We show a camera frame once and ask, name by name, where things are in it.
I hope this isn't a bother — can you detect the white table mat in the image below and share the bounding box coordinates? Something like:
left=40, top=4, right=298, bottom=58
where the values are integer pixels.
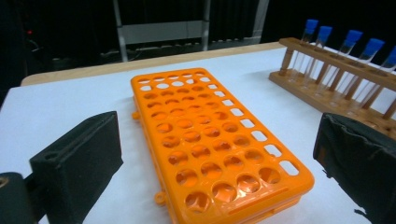
left=0, top=46, right=396, bottom=224

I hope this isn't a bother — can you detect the orange plastic test tube rack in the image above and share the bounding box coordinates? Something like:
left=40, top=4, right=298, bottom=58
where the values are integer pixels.
left=130, top=67, right=316, bottom=224

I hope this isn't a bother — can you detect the grey metal stand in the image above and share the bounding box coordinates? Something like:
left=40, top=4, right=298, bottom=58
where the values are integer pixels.
left=112, top=0, right=270, bottom=63

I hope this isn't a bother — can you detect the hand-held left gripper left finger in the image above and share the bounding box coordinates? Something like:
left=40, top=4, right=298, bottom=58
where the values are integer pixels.
left=29, top=111, right=124, bottom=224

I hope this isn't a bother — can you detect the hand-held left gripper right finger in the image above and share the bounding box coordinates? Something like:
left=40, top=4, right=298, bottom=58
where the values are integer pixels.
left=312, top=112, right=396, bottom=224

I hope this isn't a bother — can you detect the wooden test tube rack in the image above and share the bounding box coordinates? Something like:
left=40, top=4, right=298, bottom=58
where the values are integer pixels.
left=268, top=36, right=396, bottom=141

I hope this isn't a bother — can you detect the blue capped test tube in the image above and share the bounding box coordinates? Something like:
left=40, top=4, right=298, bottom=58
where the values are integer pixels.
left=303, top=25, right=333, bottom=91
left=289, top=19, right=319, bottom=83
left=320, top=29, right=363, bottom=97
left=340, top=37, right=386, bottom=104
left=354, top=46, right=396, bottom=110

